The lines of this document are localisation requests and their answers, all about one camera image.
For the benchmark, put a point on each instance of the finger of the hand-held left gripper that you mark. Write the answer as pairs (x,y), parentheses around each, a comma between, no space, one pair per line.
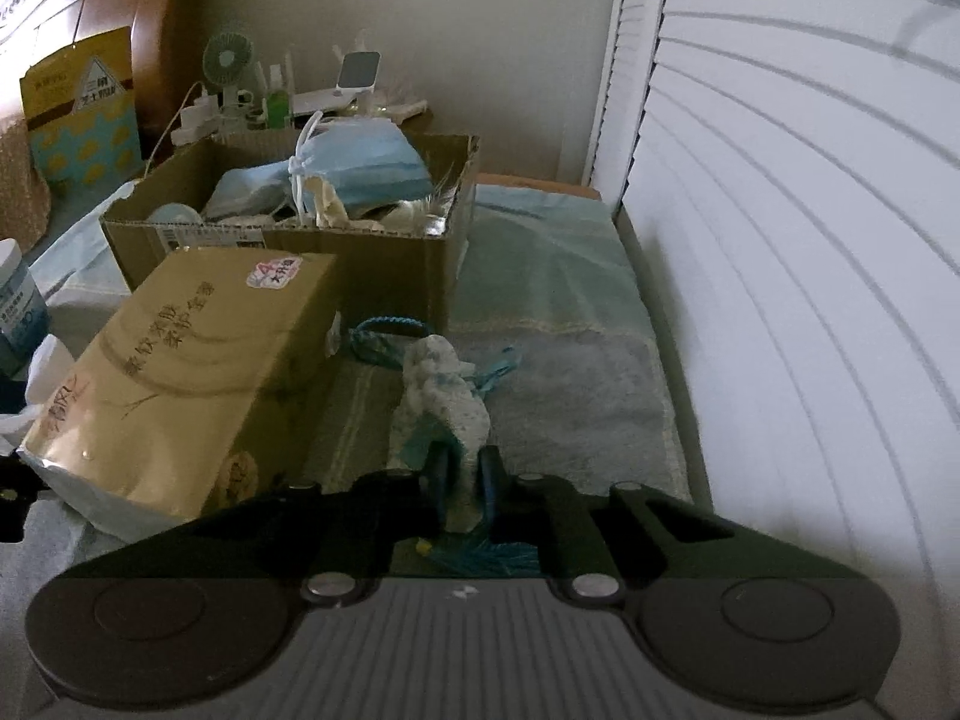
(13,499)

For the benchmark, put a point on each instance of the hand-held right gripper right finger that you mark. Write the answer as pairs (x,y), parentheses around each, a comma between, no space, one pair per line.
(489,484)

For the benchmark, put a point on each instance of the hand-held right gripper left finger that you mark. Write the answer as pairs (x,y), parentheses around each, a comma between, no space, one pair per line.
(442,484)

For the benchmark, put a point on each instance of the white blue patterned cloth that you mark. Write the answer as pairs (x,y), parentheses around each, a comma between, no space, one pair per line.
(442,405)

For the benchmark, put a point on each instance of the white lion pendant with tassel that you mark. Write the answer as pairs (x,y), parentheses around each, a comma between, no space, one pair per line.
(390,324)

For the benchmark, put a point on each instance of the cardboard box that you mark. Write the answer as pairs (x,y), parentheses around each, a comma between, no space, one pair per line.
(375,270)

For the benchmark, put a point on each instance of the blue face mask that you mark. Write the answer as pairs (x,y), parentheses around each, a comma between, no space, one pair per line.
(247,191)
(360,161)

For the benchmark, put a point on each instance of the clear jar with white lid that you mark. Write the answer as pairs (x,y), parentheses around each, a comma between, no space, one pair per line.
(16,307)

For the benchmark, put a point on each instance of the golden tissue pack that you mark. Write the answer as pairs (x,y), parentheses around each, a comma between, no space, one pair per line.
(187,375)

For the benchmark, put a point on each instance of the pale green round container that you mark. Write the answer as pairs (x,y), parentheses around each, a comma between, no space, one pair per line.
(175,214)

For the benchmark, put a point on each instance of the white louvered door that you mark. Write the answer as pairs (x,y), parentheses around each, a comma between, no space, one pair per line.
(787,240)

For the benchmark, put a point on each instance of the yellow printed bag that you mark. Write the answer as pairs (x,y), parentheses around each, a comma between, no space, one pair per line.
(79,112)

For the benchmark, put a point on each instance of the white flat router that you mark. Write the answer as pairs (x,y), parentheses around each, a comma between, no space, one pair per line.
(319,103)

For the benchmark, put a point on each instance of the green bottle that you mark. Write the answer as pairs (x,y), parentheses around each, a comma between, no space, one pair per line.
(276,109)

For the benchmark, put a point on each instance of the white power strip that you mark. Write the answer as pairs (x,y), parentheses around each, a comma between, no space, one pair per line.
(196,120)

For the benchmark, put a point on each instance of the white device with screen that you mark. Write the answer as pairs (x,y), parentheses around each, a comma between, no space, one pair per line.
(358,71)

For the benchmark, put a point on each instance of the small green desk fan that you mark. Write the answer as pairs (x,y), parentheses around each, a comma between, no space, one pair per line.
(225,56)

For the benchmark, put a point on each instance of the wooden bed frame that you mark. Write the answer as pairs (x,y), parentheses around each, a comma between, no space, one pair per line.
(540,186)

